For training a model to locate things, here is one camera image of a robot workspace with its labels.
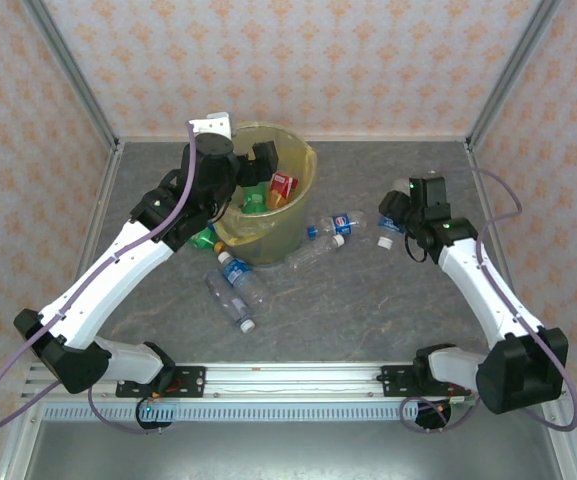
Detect blue label bottle white cap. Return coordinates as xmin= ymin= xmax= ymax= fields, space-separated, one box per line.
xmin=376 ymin=177 xmax=412 ymax=250
xmin=216 ymin=249 xmax=268 ymax=307

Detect green Sprite bottle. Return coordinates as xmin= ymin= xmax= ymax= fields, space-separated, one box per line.
xmin=241 ymin=192 xmax=270 ymax=216

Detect red yellow label bottle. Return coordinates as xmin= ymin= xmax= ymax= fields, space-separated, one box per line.
xmin=266 ymin=170 xmax=300 ymax=210

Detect green bottle orange cap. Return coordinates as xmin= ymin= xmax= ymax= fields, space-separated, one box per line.
xmin=187 ymin=227 xmax=227 ymax=253

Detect bluish clear bottle white cap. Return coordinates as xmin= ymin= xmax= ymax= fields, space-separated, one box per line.
xmin=204 ymin=269 xmax=258 ymax=334

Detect yellow plastic bin liner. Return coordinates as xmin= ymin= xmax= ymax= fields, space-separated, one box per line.
xmin=216 ymin=121 xmax=318 ymax=247

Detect yellow plastic bin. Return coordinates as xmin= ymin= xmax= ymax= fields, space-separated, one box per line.
xmin=215 ymin=122 xmax=318 ymax=266

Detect Pepsi label clear bottle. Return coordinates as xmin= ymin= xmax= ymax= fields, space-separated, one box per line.
xmin=307 ymin=211 xmax=368 ymax=239

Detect grey metal sheet panel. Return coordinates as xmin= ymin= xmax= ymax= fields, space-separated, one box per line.
xmin=0 ymin=419 xmax=577 ymax=480

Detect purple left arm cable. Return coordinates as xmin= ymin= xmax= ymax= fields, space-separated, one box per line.
xmin=0 ymin=119 xmax=202 ymax=436

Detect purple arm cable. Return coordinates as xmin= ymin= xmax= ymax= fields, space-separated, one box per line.
xmin=400 ymin=167 xmax=577 ymax=434
xmin=0 ymin=119 xmax=202 ymax=436

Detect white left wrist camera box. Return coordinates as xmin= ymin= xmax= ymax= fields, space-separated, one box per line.
xmin=188 ymin=111 xmax=233 ymax=142

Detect aluminium table side rail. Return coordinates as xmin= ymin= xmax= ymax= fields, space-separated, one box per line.
xmin=47 ymin=142 xmax=124 ymax=362
xmin=465 ymin=142 xmax=539 ymax=360

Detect aluminium table back rail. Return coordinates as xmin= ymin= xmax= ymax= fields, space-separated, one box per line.
xmin=117 ymin=133 xmax=469 ymax=146

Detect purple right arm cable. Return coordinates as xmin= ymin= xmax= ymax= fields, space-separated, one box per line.
xmin=400 ymin=167 xmax=577 ymax=434

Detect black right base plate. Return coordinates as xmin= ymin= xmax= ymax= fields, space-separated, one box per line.
xmin=380 ymin=366 xmax=472 ymax=399

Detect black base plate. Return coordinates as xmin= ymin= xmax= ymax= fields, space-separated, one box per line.
xmin=115 ymin=366 xmax=207 ymax=399
xmin=380 ymin=366 xmax=472 ymax=399

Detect aluminium frame post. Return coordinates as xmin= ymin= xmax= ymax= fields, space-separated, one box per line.
xmin=20 ymin=0 xmax=121 ymax=153
xmin=467 ymin=0 xmax=564 ymax=147

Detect small circuit board red wires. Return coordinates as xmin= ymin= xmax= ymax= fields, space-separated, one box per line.
xmin=446 ymin=382 xmax=476 ymax=407

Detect aluminium mounting rail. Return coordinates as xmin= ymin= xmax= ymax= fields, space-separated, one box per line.
xmin=21 ymin=362 xmax=568 ymax=401

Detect black round cable port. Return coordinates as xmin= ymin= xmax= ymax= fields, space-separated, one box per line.
xmin=414 ymin=399 xmax=453 ymax=434
xmin=135 ymin=399 xmax=175 ymax=432

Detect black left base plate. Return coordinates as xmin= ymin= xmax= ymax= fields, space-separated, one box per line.
xmin=115 ymin=366 xmax=207 ymax=399

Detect grey slotted cable duct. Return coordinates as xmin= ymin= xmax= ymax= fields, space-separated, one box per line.
xmin=41 ymin=402 xmax=474 ymax=422

